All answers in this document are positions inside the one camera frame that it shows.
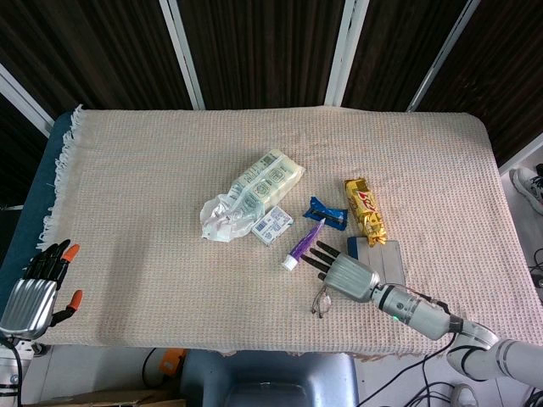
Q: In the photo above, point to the left silver robot hand orange tips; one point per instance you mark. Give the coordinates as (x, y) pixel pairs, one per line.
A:
(29, 303)

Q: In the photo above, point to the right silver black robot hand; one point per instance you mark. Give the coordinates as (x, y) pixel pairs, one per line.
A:
(352, 277)

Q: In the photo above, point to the thin metal frame glasses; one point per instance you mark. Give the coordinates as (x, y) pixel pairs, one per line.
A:
(321, 302)

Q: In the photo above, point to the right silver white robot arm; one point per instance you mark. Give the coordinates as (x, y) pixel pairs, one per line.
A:
(424, 313)

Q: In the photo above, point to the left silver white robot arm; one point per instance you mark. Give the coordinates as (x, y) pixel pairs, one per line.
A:
(8, 373)

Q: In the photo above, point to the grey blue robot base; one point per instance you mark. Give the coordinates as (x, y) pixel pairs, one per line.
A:
(271, 381)

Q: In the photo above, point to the purple toothpaste tube white cap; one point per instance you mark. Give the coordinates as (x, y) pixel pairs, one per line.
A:
(305, 246)

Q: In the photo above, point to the gold foil snack packet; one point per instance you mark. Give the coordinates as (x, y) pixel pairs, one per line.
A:
(367, 212)

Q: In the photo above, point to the razor in blue wrapper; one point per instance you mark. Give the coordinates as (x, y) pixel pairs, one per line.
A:
(324, 212)

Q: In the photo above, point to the small white blue carton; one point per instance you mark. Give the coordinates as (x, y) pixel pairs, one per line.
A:
(271, 224)

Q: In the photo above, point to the orange plastic object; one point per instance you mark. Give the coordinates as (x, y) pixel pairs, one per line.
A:
(171, 362)

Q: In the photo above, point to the grey shoe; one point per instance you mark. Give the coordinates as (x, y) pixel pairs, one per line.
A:
(464, 396)

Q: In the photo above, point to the beige waffle weave blanket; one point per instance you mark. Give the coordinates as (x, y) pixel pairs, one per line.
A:
(169, 191)

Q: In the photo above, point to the white sneaker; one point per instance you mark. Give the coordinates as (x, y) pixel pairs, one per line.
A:
(528, 186)

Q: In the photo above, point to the white partition frame post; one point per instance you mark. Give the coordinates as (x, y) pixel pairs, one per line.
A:
(443, 59)
(345, 51)
(524, 152)
(182, 55)
(23, 97)

